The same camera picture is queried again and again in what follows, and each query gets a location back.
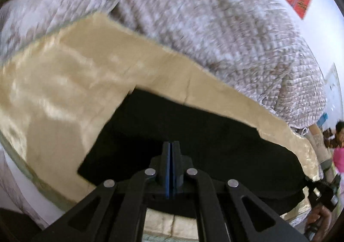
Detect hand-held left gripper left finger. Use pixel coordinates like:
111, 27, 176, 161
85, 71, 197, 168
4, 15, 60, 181
32, 141, 171, 242

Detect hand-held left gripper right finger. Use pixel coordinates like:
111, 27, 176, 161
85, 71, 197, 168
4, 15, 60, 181
172, 141, 310, 242

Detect black pants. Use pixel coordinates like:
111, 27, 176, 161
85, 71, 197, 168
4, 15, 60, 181
77, 89, 307, 219

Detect person's right hand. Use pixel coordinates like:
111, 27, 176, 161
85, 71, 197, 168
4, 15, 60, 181
305, 203, 337, 241

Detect beige satin blanket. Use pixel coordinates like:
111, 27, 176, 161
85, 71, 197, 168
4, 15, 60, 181
0, 12, 324, 240

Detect floral quilted bedspread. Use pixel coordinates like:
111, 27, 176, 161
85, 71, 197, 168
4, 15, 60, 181
0, 0, 328, 130

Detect white wall board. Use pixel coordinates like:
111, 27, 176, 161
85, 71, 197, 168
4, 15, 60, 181
324, 63, 342, 124

